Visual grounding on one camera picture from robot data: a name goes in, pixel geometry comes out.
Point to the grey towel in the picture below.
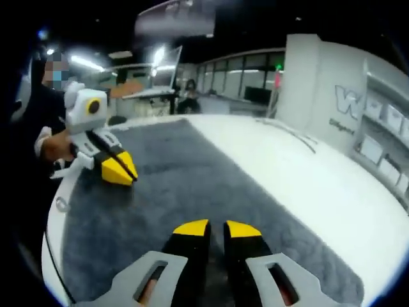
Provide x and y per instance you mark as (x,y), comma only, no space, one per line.
(191,179)

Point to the green exit sign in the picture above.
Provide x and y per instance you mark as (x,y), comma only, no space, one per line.
(279,66)

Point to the person's left hand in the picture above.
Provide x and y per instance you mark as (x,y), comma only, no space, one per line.
(57,147)

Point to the hanging wall monitor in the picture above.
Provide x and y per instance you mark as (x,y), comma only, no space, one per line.
(175,19)

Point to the black desktop monitor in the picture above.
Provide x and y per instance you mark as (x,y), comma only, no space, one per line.
(257,94)

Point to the group of white storage boxes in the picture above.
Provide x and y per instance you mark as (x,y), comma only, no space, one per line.
(370,147)

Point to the pink tag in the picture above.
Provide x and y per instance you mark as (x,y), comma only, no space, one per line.
(278,80)

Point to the black round object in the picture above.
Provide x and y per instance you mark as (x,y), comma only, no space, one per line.
(118,120)

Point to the grey standing desk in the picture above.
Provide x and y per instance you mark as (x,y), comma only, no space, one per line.
(150,93)

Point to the grey metal shelving rack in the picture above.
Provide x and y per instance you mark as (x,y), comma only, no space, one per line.
(365,96)

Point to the person's dark clothed torso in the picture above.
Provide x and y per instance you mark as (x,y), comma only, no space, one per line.
(19,192)

